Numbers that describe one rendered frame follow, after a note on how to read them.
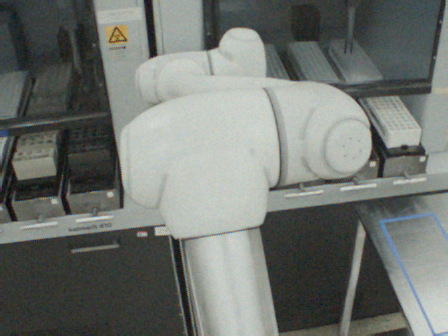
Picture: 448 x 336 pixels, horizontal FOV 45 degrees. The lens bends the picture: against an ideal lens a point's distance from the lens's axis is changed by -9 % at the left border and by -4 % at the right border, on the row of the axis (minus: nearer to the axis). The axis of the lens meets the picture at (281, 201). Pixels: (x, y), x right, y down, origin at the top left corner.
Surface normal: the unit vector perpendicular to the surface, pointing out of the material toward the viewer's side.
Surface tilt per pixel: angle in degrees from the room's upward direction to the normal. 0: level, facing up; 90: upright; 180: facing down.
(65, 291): 90
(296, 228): 90
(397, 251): 0
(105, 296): 90
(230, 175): 53
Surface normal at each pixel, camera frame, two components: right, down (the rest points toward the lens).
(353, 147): 0.42, 0.33
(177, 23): 0.21, 0.65
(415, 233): 0.02, -0.76
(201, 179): 0.11, 0.05
